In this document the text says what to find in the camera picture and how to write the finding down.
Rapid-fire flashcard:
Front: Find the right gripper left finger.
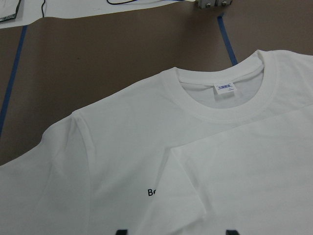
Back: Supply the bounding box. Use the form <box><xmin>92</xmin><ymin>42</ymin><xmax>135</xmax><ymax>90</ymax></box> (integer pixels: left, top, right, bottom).
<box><xmin>115</xmin><ymin>229</ymin><xmax>128</xmax><ymax>235</ymax></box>

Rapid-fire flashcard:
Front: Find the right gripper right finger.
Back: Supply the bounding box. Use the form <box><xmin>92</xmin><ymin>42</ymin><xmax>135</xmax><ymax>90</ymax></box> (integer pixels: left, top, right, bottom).
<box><xmin>225</xmin><ymin>230</ymin><xmax>240</xmax><ymax>235</ymax></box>

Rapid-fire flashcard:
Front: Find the white long-sleeve printed shirt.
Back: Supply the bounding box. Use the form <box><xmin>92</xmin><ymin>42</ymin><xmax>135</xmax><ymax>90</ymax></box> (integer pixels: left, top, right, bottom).
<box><xmin>0</xmin><ymin>50</ymin><xmax>313</xmax><ymax>235</ymax></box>

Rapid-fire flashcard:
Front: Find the silver foil tray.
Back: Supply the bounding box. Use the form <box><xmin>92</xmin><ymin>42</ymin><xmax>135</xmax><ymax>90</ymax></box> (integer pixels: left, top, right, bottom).
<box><xmin>0</xmin><ymin>0</ymin><xmax>21</xmax><ymax>23</ymax></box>

